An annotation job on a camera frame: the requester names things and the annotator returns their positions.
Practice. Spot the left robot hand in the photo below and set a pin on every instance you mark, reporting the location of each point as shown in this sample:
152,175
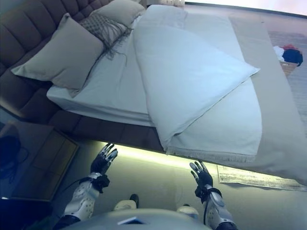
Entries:
102,164

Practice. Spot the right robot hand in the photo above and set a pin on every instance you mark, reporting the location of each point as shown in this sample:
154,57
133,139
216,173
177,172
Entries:
204,177

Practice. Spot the white duvet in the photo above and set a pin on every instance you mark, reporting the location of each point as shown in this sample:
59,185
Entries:
180,72

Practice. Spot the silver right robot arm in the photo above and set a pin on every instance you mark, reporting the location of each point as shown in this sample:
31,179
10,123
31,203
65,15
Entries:
216,208

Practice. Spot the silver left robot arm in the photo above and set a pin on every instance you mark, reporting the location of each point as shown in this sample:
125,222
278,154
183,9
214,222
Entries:
82,198

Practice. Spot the beige fringed bed blanket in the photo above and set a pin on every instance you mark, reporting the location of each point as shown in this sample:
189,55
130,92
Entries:
275,119

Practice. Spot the right robot leg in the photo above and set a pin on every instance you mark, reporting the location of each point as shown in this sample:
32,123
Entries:
188,209

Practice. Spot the robot leg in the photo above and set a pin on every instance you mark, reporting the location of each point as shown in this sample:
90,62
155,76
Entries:
188,209
124,204

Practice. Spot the left robot leg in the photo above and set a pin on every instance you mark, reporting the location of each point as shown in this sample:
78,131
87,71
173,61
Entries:
124,204

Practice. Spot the wooden nightstand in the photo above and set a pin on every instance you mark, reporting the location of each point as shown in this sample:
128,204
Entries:
55,158

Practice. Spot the grey patterned rug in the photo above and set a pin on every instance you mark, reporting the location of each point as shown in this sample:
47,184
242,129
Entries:
251,178

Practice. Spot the silver robot torso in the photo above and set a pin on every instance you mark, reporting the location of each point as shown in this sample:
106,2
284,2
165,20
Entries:
156,220

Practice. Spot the beige pillow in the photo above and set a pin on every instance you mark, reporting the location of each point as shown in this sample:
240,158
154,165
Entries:
62,57
120,10

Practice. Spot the wicker laundry basket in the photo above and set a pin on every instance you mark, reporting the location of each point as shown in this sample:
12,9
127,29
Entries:
289,69

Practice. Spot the grey fringed knitted cushion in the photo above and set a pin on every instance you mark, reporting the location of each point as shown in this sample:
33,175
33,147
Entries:
100,26

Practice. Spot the white garment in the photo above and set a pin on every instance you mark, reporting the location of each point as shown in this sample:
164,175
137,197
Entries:
278,52

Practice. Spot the dark blue garment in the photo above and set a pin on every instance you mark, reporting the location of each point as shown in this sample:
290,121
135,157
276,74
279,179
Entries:
291,57

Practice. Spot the red garment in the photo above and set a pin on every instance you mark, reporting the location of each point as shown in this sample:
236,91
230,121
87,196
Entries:
291,47

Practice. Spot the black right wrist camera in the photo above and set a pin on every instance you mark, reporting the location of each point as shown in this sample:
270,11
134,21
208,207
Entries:
207,191

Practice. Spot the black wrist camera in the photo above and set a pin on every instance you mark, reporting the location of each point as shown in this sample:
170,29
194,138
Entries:
103,182
207,191

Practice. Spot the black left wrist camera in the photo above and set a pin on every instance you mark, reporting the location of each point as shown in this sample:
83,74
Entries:
103,182

